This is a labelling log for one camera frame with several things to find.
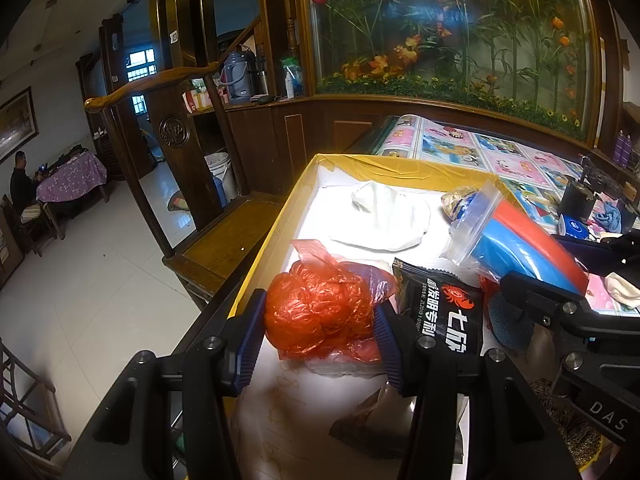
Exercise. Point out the black motor with shaft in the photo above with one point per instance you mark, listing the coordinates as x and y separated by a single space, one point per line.
577 200

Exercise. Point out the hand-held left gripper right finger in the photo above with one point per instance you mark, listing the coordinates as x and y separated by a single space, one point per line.
387 345

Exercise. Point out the brown foil packet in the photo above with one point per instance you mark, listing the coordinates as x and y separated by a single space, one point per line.
365 425

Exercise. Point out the printed pink tablecloth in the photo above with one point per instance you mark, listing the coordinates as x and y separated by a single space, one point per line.
500 157

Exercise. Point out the light blue towel cloth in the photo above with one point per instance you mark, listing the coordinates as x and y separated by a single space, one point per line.
607 217

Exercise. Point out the brown knit cloth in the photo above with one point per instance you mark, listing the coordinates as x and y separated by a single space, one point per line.
565 425

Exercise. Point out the purple floral tablecloth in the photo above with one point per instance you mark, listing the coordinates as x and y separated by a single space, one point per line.
75 180

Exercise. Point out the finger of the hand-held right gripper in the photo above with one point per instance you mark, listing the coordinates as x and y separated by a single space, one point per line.
540 297
595 395

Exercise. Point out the white bucket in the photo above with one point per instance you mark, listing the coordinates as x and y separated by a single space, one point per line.
220 167

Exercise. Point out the purple bottle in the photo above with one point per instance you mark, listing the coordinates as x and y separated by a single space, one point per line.
620 147
629 152

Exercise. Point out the wooden lattice chair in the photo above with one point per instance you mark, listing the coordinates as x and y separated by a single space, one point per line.
25 410

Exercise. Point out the carved wooden chair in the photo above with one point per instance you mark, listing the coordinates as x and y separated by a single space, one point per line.
165 130

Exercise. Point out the yellow taped cardboard box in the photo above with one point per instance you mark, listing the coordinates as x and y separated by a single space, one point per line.
400 166

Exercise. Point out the blue thermos jug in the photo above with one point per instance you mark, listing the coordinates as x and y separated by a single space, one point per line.
237 77

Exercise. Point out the glass panel with artificial flowers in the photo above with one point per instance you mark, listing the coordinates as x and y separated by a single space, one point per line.
450 35

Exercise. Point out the zip bag of blue orange rolls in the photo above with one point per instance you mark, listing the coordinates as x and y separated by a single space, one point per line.
520 245

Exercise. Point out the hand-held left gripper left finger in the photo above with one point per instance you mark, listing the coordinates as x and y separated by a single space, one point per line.
247 345

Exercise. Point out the framed wall picture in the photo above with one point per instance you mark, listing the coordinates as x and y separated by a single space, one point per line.
17 125

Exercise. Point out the orange plastic bag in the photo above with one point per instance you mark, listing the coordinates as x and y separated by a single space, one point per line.
315 315

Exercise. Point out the black snack packet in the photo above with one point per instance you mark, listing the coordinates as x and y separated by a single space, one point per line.
442 310

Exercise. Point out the wooden dining chair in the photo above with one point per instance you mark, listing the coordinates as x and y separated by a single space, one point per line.
22 220

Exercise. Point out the white printed cloth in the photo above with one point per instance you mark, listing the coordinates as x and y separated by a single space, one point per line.
620 285

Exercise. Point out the white bottle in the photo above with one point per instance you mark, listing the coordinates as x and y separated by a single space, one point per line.
290 85

